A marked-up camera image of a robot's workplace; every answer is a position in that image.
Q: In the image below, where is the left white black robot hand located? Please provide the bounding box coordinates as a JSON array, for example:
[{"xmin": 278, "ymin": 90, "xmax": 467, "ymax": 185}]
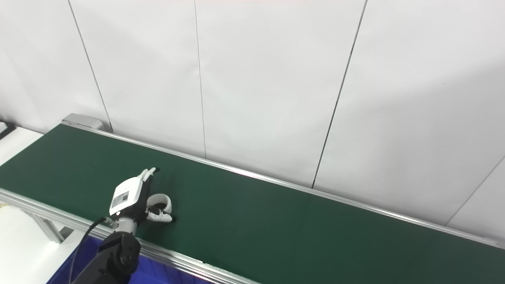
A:
[{"xmin": 108, "ymin": 167, "xmax": 177, "ymax": 224}]

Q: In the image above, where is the white toothed plastic ring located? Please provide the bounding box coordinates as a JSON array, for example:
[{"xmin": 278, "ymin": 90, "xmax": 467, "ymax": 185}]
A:
[{"xmin": 147, "ymin": 193, "xmax": 174, "ymax": 217}]

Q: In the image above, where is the blue bin with white rings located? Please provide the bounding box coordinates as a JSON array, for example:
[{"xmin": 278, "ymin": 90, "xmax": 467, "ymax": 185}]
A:
[{"xmin": 47, "ymin": 236, "xmax": 213, "ymax": 284}]

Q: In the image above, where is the green conveyor belt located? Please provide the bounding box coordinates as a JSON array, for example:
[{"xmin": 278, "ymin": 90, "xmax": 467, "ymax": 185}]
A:
[
  {"xmin": 0, "ymin": 114, "xmax": 505, "ymax": 284},
  {"xmin": 0, "ymin": 124, "xmax": 505, "ymax": 284}
]

